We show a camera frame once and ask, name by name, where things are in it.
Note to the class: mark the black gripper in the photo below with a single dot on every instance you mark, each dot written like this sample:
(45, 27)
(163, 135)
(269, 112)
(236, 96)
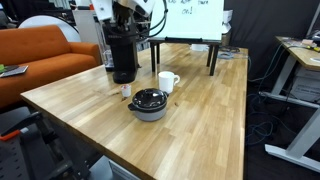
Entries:
(123, 15)

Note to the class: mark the black coffee maker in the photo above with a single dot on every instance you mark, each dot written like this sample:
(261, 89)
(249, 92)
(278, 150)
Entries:
(124, 54)

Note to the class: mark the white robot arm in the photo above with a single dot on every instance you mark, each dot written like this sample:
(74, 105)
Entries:
(104, 9)

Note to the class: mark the small white coffee pod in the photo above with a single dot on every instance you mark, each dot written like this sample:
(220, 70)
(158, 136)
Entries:
(126, 90)

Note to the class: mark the white whiteboard on stand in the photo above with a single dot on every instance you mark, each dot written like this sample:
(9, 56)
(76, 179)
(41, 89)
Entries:
(188, 22)

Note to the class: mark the white ceramic mug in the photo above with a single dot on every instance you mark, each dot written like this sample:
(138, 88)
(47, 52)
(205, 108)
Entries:
(167, 81)

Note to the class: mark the grey pot with black lid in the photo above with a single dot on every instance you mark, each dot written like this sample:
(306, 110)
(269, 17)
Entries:
(149, 104)

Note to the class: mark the orange sofa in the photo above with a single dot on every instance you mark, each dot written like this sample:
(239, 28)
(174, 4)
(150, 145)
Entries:
(48, 56)

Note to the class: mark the grey tablet on sofa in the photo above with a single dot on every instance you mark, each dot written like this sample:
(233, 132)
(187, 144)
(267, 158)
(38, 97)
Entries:
(13, 70)

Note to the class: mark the black metal cart with clamp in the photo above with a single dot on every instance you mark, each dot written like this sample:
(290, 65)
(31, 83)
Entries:
(30, 151)

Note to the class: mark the white box under desk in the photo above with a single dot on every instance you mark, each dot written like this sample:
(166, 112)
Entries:
(306, 85)

